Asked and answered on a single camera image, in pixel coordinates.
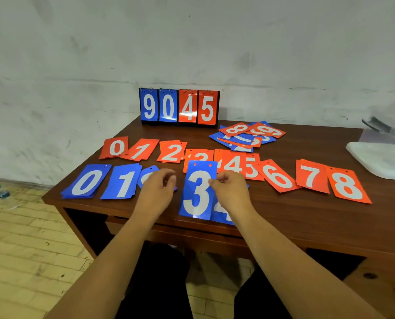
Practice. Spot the person's right hand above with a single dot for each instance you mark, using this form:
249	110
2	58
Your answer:
234	195

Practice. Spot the person's left hand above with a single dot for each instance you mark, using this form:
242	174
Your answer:
154	195

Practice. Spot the person's right fingers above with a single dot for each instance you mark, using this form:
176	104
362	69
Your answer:
217	182

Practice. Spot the person's left fingers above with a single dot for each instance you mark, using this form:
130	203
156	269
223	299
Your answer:
170	181

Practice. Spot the blue number card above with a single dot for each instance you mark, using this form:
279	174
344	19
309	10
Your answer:
150	169
217	215
200	165
72	187
112	189

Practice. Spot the person's right forearm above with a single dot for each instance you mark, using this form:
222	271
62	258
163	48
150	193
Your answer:
284	269

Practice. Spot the person's left forearm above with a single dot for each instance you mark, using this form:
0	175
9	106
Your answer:
117	259

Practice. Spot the pile of mixed number cards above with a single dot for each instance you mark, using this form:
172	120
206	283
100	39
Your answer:
240	138

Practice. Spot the black scoreboard stand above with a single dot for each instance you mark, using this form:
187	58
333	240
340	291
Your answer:
164	124

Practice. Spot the red scoreboard flip card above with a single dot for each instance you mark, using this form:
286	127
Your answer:
201	119
182	96

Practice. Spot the blue scoreboard flip card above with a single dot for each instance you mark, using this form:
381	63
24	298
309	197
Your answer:
142	114
162	116

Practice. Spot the person's black trousers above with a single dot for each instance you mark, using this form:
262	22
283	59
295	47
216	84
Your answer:
157	285

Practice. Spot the brown wooden desk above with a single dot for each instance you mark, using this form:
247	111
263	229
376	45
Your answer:
317	222

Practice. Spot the row of red number cards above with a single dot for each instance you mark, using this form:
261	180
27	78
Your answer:
333	176

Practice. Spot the white plastic tray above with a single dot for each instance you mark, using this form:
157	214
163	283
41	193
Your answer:
380	159

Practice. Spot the clear plastic bottle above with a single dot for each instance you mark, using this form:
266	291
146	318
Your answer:
3	195

